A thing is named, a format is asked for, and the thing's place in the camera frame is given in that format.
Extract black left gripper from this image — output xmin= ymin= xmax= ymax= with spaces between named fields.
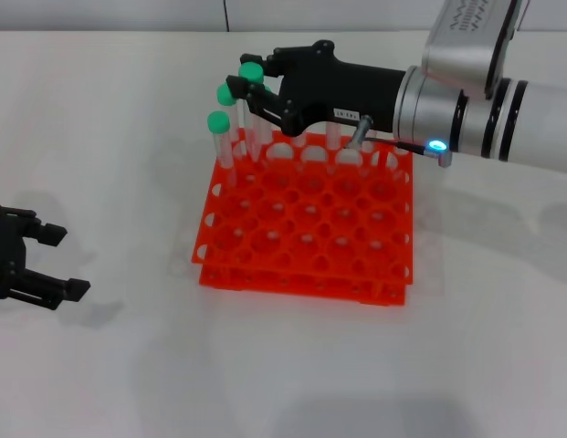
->
xmin=0 ymin=199 xmax=92 ymax=312

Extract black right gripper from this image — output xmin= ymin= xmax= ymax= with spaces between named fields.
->
xmin=225 ymin=39 xmax=408 ymax=138

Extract orange plastic test tube rack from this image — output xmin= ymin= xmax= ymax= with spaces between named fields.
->
xmin=190 ymin=129 xmax=415 ymax=308

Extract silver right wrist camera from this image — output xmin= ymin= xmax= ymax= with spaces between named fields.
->
xmin=421 ymin=0 xmax=534 ymax=100

